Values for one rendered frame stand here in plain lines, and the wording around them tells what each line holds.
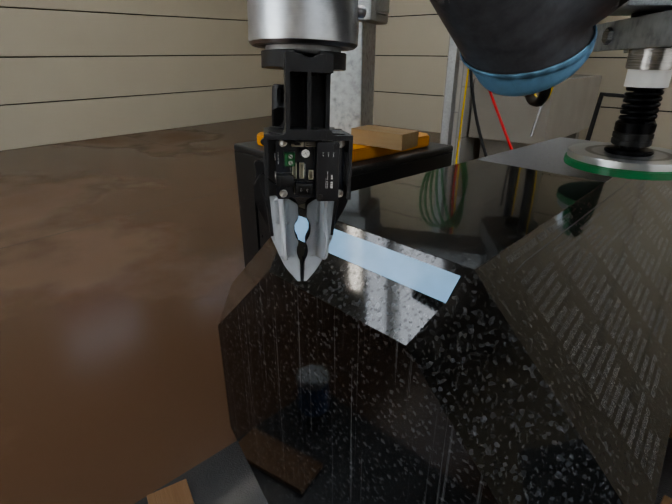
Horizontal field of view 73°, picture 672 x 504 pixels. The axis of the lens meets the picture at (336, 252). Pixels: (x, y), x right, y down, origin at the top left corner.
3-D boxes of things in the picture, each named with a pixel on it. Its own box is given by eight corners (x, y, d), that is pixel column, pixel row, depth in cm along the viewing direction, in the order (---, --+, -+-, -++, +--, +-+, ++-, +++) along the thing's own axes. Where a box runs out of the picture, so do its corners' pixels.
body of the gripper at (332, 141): (261, 208, 37) (256, 45, 32) (261, 186, 45) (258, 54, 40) (354, 207, 38) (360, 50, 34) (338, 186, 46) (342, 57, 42)
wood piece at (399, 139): (350, 143, 152) (350, 127, 150) (367, 139, 159) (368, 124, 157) (401, 151, 140) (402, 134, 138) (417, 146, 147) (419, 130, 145)
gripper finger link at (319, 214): (305, 300, 42) (306, 202, 39) (301, 275, 47) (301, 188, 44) (339, 298, 42) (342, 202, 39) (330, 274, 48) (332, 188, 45)
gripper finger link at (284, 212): (271, 301, 41) (269, 203, 38) (271, 276, 47) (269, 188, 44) (305, 300, 42) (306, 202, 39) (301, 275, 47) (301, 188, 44)
